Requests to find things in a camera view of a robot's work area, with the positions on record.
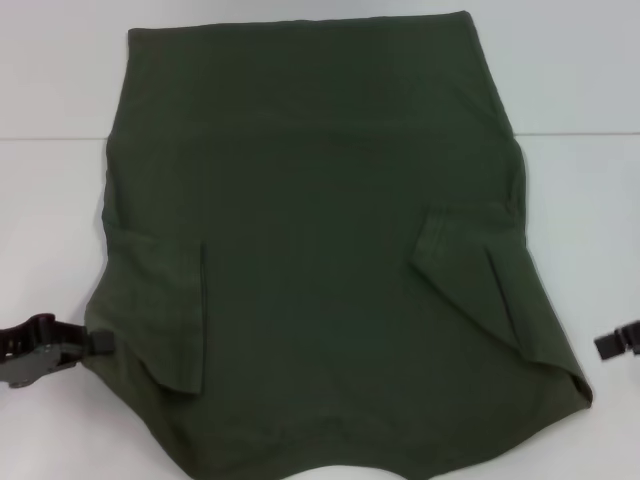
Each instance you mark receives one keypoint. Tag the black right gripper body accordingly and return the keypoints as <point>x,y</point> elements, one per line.
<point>632,340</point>

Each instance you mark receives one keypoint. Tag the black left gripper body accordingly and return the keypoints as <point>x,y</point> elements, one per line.
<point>40,350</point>

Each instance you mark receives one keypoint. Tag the dark green shirt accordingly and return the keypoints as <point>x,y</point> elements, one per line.
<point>325,225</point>

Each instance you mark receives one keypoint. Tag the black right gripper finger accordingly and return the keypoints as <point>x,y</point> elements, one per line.
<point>607,346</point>

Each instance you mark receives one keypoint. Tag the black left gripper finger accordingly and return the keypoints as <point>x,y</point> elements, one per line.
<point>100,344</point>

